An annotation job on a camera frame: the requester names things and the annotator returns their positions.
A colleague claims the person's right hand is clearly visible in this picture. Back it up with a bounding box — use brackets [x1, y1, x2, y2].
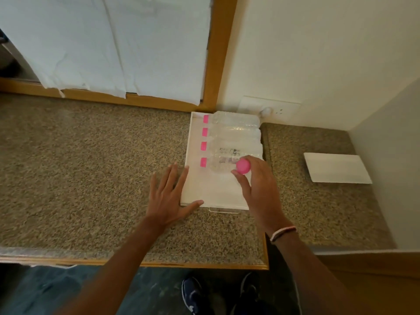
[231, 155, 292, 235]

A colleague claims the person's left hand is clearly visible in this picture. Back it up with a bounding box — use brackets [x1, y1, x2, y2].
[144, 162, 205, 229]

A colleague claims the pink bottle cap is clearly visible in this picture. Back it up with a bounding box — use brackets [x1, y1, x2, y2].
[236, 158, 252, 175]

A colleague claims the clear plastic bottle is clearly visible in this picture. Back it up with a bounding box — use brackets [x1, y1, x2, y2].
[207, 111, 264, 175]

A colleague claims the person's right forearm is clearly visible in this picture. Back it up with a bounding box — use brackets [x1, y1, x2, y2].
[273, 230, 366, 315]

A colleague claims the person's left forearm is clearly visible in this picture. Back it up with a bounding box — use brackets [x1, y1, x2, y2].
[57, 220, 168, 315]

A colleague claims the white board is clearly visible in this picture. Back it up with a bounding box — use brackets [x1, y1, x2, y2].
[180, 111, 264, 211]

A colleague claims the dark blue left shoe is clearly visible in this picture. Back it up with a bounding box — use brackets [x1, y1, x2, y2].
[181, 275, 211, 315]

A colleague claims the dark blue shoe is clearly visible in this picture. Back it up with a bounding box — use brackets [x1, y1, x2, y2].
[181, 275, 211, 315]
[239, 272, 264, 315]

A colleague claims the white paper card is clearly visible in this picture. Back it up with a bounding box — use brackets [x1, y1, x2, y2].
[303, 152, 373, 185]

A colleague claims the dark blue right shoe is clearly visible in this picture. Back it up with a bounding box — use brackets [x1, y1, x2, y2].
[239, 272, 264, 315]

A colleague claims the large white paper sheet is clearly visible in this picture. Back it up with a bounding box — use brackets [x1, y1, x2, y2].
[0, 0, 127, 98]
[101, 0, 213, 106]

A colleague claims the red and white wrist bracelet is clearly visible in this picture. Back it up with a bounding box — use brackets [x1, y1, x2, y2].
[269, 226, 298, 244]

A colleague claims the white wall socket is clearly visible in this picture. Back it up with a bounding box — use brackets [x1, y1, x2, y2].
[237, 96, 301, 124]

